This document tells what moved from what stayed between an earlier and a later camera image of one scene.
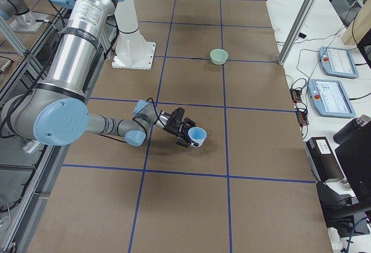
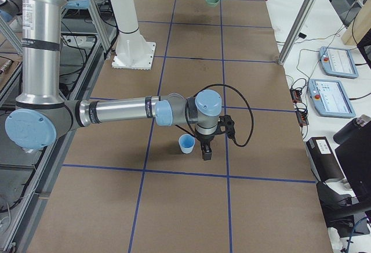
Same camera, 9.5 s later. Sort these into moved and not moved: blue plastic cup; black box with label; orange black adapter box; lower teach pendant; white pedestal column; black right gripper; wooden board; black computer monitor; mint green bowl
Moved: blue plastic cup; black right gripper; mint green bowl
Not moved: orange black adapter box; wooden board; black box with label; white pedestal column; black computer monitor; lower teach pendant
